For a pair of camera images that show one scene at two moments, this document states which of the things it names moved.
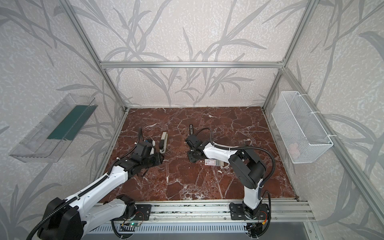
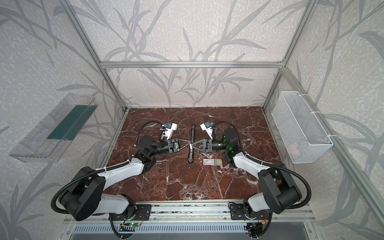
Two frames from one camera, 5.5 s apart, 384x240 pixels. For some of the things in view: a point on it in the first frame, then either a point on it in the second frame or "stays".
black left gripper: (156, 147) -> (174, 145)
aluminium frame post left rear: (82, 33) stays
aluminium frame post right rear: (296, 37) stays
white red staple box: (214, 162) stays
